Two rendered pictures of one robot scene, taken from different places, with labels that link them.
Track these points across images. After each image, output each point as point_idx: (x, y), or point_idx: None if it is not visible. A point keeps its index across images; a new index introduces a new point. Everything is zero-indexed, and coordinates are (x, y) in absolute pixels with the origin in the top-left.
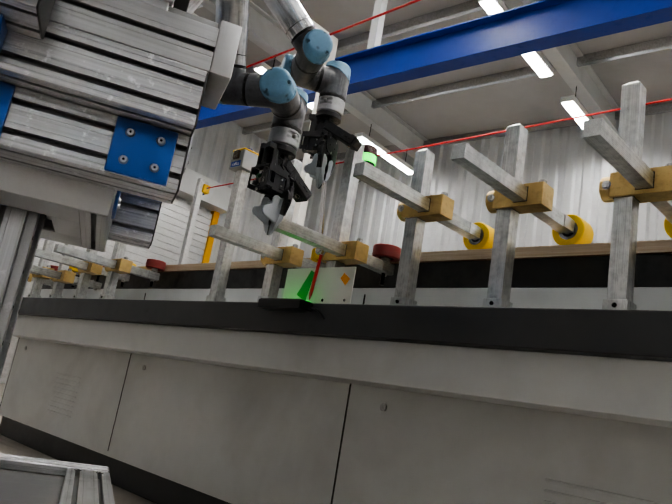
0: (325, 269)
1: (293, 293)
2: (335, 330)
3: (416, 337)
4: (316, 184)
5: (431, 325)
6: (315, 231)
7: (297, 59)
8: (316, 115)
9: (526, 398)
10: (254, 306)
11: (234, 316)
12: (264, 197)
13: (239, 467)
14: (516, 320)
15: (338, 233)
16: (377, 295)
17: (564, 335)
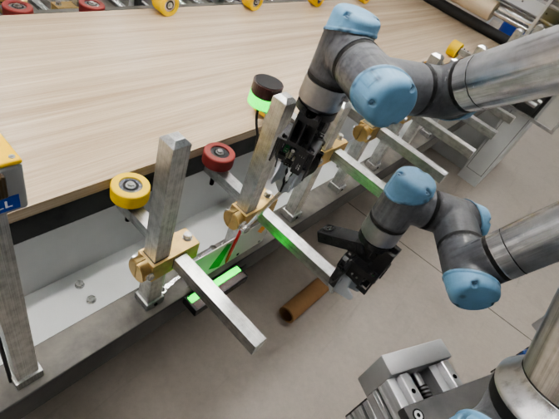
0: (243, 234)
1: (204, 271)
2: (254, 262)
3: (307, 228)
4: (285, 191)
5: (317, 218)
6: (302, 239)
7: (430, 114)
8: (326, 122)
9: None
10: (156, 317)
11: (121, 345)
12: (349, 279)
13: None
14: (352, 193)
15: (257, 201)
16: (184, 184)
17: (363, 189)
